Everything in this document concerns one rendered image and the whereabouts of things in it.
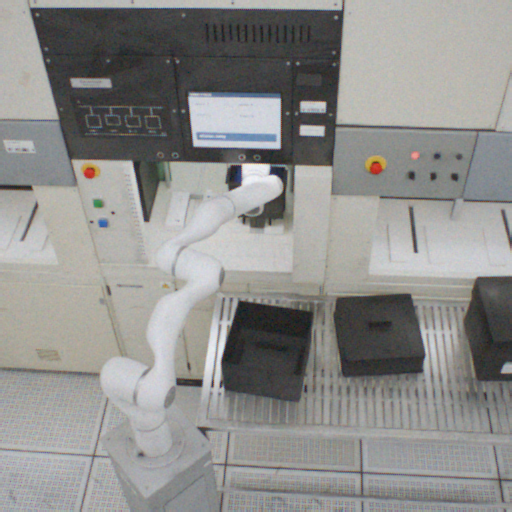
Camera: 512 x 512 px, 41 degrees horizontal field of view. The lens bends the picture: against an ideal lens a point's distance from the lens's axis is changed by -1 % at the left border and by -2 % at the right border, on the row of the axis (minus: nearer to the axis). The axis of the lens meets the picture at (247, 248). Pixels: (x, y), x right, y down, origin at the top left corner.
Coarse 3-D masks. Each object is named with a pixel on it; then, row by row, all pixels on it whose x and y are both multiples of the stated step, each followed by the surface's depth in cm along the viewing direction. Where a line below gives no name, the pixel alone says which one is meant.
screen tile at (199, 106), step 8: (200, 104) 211; (208, 104) 211; (216, 104) 211; (224, 112) 213; (232, 112) 213; (200, 120) 216; (208, 120) 216; (216, 120) 215; (224, 120) 215; (232, 120) 215; (208, 128) 218; (216, 128) 218; (224, 128) 217; (232, 128) 217
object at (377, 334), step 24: (336, 312) 257; (360, 312) 252; (384, 312) 251; (408, 312) 251; (360, 336) 244; (384, 336) 244; (408, 336) 244; (360, 360) 238; (384, 360) 239; (408, 360) 239
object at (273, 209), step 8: (232, 168) 271; (288, 168) 265; (232, 176) 271; (232, 184) 261; (240, 184) 261; (272, 200) 266; (280, 200) 265; (264, 208) 269; (272, 208) 269; (280, 208) 268; (240, 216) 273; (248, 216) 273; (256, 216) 272; (264, 216) 272; (272, 216) 272; (280, 216) 271
